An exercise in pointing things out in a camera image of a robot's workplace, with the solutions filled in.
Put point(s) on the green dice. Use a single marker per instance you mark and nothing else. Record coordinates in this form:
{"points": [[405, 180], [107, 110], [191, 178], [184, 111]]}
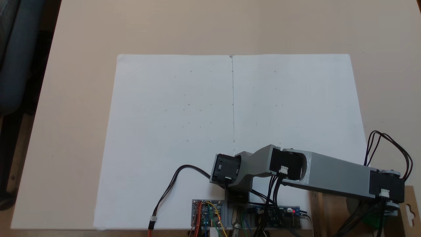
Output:
{"points": [[375, 221]]}

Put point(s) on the grey black Koch robot arm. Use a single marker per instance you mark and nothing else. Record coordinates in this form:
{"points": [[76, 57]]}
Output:
{"points": [[338, 176]]}

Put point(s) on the white paper sheet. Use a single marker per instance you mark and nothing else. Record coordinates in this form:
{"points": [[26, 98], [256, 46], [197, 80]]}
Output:
{"points": [[296, 98], [158, 115]]}

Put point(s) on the metal table clamp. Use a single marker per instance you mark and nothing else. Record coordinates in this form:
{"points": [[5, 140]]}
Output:
{"points": [[236, 227]]}

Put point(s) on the blue circuit board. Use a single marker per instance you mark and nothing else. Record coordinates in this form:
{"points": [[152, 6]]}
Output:
{"points": [[286, 217]]}

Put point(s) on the brown cardboard box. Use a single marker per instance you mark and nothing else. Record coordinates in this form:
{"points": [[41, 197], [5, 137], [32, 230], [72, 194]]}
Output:
{"points": [[329, 214]]}

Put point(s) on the blue grey office chair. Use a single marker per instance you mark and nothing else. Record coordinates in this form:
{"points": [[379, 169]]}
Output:
{"points": [[19, 59]]}

